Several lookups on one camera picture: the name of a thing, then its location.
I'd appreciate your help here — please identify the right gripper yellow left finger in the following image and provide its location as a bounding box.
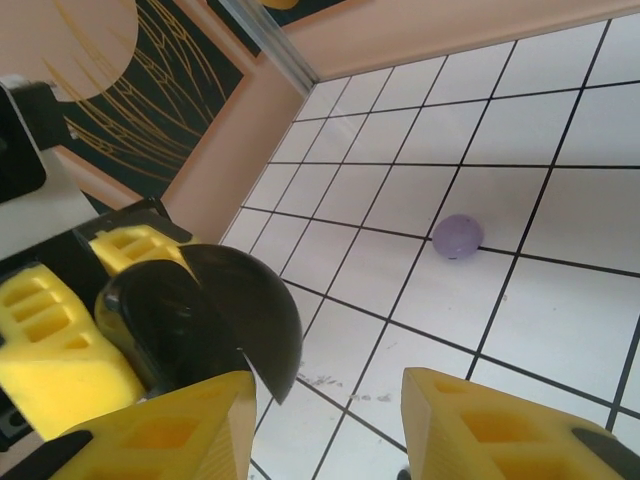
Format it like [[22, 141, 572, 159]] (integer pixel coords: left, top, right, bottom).
[[47, 369, 258, 480]]

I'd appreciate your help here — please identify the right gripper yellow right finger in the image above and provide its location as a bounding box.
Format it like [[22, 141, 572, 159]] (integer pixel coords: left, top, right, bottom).
[[401, 366, 640, 480]]

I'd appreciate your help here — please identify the black round charging case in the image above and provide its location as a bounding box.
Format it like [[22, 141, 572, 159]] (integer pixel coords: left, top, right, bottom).
[[94, 243, 305, 406]]

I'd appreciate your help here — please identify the purple round charging case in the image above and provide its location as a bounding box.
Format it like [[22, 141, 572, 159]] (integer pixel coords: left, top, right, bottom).
[[431, 213, 487, 262]]

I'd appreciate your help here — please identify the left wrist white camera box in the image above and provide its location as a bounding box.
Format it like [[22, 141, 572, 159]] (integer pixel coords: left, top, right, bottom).
[[0, 73, 94, 261]]

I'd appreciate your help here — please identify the left aluminium corner post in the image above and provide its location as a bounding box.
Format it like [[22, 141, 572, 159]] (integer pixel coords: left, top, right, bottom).
[[207, 0, 321, 95]]

